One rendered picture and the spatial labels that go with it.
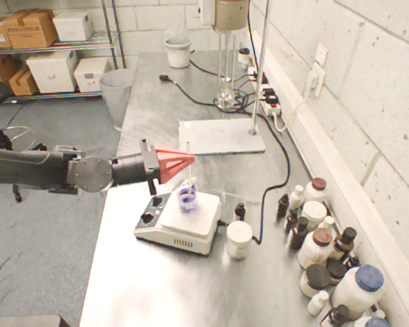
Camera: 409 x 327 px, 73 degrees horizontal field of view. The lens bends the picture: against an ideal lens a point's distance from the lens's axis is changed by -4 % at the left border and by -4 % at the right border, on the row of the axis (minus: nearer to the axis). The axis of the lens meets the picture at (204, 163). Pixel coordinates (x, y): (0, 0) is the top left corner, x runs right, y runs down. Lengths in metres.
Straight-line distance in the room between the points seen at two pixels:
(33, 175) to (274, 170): 0.70
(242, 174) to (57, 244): 1.22
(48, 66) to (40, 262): 1.73
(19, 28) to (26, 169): 2.41
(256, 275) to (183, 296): 0.17
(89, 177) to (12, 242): 1.51
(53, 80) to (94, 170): 2.50
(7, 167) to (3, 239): 1.56
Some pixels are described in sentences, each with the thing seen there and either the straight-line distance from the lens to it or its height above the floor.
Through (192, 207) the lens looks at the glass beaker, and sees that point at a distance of 0.67.
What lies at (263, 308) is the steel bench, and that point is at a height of 0.75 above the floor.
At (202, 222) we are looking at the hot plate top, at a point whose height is 0.84.
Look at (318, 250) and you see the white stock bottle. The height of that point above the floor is 0.83.
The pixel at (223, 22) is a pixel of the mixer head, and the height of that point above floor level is 1.16.
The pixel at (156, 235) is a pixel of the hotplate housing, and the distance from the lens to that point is 0.71.
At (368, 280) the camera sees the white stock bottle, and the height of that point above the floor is 0.88.
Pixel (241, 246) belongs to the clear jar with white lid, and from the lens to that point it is 0.67.
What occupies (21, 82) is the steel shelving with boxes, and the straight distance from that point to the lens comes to 3.06.
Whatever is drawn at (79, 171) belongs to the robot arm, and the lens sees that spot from 0.47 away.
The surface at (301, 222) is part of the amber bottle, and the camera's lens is 0.70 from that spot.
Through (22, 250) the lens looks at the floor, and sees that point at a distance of 1.89.
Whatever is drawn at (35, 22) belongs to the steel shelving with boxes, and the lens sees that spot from 2.76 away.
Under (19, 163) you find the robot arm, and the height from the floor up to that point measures 1.12.
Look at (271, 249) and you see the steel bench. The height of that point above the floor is 0.75.
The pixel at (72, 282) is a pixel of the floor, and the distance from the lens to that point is 1.66.
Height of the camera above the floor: 1.38
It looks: 42 degrees down
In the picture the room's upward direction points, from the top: straight up
